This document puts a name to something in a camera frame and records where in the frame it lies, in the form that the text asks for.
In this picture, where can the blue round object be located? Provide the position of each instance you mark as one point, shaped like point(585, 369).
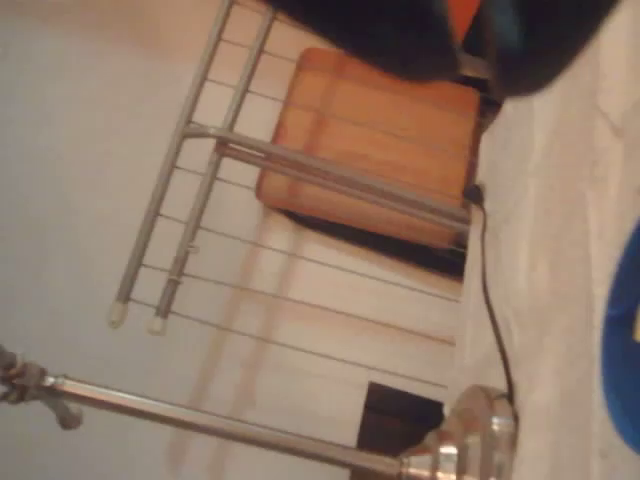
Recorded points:
point(622, 350)

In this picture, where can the wooden stool seat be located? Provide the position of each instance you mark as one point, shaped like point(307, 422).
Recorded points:
point(380, 130)

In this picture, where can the grey metal drying rack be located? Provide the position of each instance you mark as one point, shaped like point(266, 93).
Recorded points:
point(350, 180)

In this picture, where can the dark brown furniture block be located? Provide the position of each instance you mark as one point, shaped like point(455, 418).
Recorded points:
point(395, 415)

